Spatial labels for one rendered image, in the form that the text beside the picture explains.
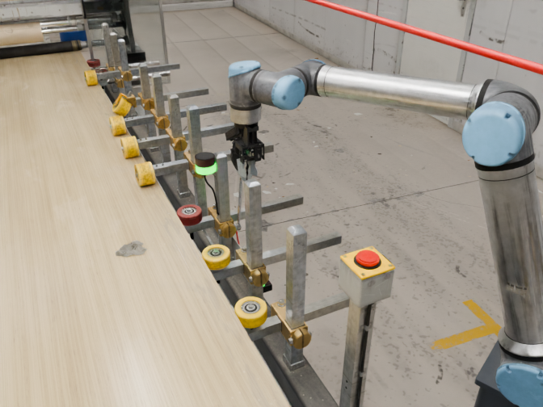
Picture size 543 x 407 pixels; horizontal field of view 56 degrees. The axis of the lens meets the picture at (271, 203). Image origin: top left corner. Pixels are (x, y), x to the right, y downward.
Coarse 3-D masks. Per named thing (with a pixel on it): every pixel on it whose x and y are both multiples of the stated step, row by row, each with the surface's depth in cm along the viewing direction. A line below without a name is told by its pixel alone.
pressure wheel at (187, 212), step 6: (192, 204) 166; (180, 210) 163; (186, 210) 163; (192, 210) 164; (198, 210) 163; (180, 216) 160; (186, 216) 160; (192, 216) 160; (198, 216) 161; (186, 222) 161; (192, 222) 161; (198, 222) 162; (192, 234) 167
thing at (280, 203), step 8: (272, 200) 177; (280, 200) 177; (288, 200) 177; (296, 200) 178; (264, 208) 174; (272, 208) 176; (280, 208) 177; (208, 216) 168; (232, 216) 170; (240, 216) 171; (200, 224) 166; (208, 224) 167; (192, 232) 165
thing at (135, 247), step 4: (128, 244) 144; (132, 244) 146; (136, 244) 147; (140, 244) 147; (120, 248) 145; (124, 248) 144; (128, 248) 145; (132, 248) 145; (136, 248) 144; (140, 248) 144; (144, 248) 146; (116, 252) 143; (120, 252) 143; (124, 252) 144; (128, 252) 143; (132, 252) 144; (136, 252) 144; (140, 252) 144; (144, 252) 144; (124, 256) 143
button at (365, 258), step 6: (360, 252) 89; (366, 252) 89; (372, 252) 89; (360, 258) 87; (366, 258) 87; (372, 258) 87; (378, 258) 88; (360, 264) 87; (366, 264) 86; (372, 264) 86
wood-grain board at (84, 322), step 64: (0, 64) 314; (64, 64) 313; (0, 128) 224; (64, 128) 224; (0, 192) 175; (64, 192) 175; (128, 192) 175; (0, 256) 144; (64, 256) 143; (128, 256) 143; (192, 256) 143; (0, 320) 122; (64, 320) 121; (128, 320) 121; (192, 320) 121; (0, 384) 105; (64, 384) 105; (128, 384) 105; (192, 384) 105; (256, 384) 105
